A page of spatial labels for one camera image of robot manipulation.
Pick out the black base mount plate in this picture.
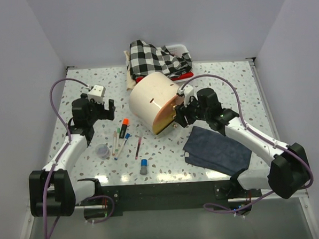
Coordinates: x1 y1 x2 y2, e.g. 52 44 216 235
77 176 263 223

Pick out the white plastic basket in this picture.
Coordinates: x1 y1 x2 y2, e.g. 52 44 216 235
166 43 189 83

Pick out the green cap marker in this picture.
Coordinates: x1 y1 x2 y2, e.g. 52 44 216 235
115 128 121 152

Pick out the dark red pen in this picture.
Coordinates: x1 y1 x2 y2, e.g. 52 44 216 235
135 135 142 160

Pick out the blue grey stamp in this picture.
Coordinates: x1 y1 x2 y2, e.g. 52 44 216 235
139 159 148 175

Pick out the orange black highlighter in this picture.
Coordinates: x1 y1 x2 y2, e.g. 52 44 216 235
119 119 129 138

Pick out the blue cap marker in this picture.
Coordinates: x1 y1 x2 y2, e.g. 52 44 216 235
114 133 130 160

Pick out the beige cap marker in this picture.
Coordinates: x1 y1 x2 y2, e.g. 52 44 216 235
112 130 117 157

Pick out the black white checkered cloth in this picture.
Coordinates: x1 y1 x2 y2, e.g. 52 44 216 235
129 40 193 80

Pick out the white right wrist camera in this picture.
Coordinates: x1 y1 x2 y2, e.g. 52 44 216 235
176 84 194 107

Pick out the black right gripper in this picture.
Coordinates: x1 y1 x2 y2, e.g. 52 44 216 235
172 94 210 128

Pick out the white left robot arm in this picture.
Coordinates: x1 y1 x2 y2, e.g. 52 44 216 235
29 85 115 217

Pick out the small clear round container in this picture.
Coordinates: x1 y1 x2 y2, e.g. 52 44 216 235
95 144 111 160

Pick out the beige round drawer organizer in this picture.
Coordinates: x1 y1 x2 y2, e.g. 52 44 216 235
129 72 184 136

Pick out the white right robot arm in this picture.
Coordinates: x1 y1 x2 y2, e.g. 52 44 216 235
174 86 313 199

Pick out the dark blue towel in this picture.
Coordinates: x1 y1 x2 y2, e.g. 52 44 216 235
183 126 252 176

